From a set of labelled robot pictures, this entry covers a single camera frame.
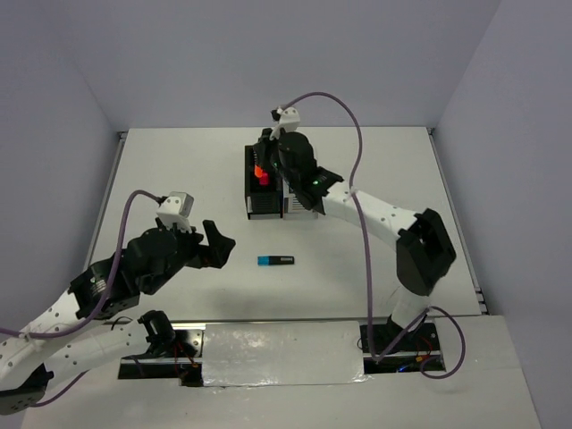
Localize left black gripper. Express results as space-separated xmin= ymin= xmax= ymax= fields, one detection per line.
xmin=146 ymin=217 xmax=237 ymax=294

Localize orange highlighter marker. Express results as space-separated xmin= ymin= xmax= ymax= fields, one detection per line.
xmin=254 ymin=165 xmax=265 ymax=178

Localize pink highlighter marker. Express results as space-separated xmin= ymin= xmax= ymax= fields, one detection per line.
xmin=259 ymin=172 xmax=270 ymax=186

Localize blue highlighter marker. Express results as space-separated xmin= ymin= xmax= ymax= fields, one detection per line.
xmin=257 ymin=256 xmax=295 ymax=266

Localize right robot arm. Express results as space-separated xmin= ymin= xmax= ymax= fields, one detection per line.
xmin=253 ymin=128 xmax=457 ymax=349

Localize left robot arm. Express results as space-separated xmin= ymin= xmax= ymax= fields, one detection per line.
xmin=1 ymin=220 xmax=236 ymax=416

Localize black organizer container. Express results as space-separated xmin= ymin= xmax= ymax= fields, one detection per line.
xmin=244 ymin=145 xmax=282 ymax=220

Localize white organizer container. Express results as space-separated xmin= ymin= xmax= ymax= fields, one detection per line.
xmin=282 ymin=181 xmax=318 ymax=220

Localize silver tape cover panel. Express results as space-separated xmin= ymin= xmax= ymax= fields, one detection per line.
xmin=202 ymin=321 xmax=366 ymax=387

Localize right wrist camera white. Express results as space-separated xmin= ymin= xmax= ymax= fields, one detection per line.
xmin=270 ymin=106 xmax=300 ymax=140

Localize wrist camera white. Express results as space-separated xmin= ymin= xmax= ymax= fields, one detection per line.
xmin=156 ymin=191 xmax=194 ymax=232
xmin=270 ymin=106 xmax=300 ymax=140

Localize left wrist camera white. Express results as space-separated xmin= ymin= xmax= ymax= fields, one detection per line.
xmin=156 ymin=191 xmax=194 ymax=232

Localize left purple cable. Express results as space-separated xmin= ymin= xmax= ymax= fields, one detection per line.
xmin=0 ymin=190 xmax=169 ymax=408

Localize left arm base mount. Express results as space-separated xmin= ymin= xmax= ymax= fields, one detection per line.
xmin=117 ymin=310 xmax=206 ymax=388

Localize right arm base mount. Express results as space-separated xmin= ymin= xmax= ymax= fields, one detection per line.
xmin=356 ymin=320 xmax=445 ymax=374

